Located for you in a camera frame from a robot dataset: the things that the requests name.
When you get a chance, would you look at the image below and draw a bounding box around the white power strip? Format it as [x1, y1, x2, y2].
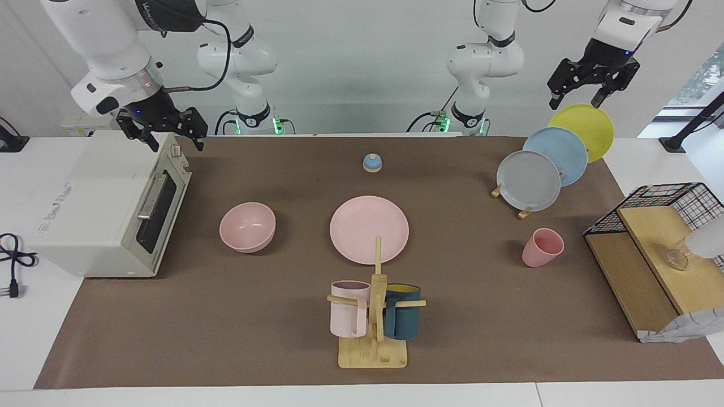
[61, 115, 97, 137]

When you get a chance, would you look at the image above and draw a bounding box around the black stand with clamp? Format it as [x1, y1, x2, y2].
[659, 90, 724, 153]

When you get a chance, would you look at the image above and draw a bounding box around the black clamp base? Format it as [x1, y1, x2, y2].
[0, 117, 30, 153]

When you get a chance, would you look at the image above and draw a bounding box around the white translucent object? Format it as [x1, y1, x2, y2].
[684, 218, 724, 259]

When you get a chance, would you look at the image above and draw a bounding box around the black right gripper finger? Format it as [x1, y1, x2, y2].
[173, 106, 208, 151]
[116, 113, 159, 152]

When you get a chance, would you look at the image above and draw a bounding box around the dark teal mug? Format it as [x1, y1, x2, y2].
[382, 284, 422, 341]

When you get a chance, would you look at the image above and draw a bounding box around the beige toaster oven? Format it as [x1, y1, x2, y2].
[28, 131, 193, 279]

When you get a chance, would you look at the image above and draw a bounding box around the brown table mat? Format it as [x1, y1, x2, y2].
[34, 135, 724, 389]

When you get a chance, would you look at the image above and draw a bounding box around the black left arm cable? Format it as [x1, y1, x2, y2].
[656, 0, 695, 33]

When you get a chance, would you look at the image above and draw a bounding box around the pale pink mug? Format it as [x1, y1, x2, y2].
[330, 281, 372, 339]

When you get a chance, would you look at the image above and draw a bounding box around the wooden plate rack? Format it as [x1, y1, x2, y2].
[491, 170, 566, 220]

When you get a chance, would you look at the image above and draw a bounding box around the light blue plate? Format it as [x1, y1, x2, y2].
[522, 127, 589, 188]

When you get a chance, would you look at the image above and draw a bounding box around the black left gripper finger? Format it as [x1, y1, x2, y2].
[548, 58, 586, 111]
[591, 59, 641, 108]

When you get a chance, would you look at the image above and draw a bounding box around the yellow plate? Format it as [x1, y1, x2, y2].
[549, 104, 615, 164]

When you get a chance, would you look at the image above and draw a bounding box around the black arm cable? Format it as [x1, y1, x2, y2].
[656, 0, 695, 33]
[161, 19, 234, 94]

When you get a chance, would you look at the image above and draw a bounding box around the pink plate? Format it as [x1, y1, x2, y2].
[330, 196, 410, 265]

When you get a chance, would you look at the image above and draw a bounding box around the grey plate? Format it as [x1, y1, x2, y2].
[497, 150, 562, 213]

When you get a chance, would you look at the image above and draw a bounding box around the wire and wood shelf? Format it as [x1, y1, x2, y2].
[583, 182, 724, 344]

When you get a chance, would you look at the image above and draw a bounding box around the black power cord with plug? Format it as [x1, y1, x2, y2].
[0, 233, 39, 299]

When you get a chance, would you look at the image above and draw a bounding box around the wooden mug tree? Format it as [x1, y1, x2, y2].
[327, 236, 426, 369]

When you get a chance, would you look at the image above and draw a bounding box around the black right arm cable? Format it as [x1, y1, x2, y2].
[161, 19, 234, 94]

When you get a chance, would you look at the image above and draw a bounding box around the pink bowl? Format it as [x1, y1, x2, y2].
[219, 202, 277, 254]

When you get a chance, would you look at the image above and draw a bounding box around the pink cup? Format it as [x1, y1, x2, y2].
[522, 228, 565, 268]

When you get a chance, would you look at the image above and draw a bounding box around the clear glass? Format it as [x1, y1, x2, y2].
[663, 237, 692, 271]

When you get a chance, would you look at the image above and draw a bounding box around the black base cable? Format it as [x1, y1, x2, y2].
[406, 85, 460, 134]
[214, 109, 241, 136]

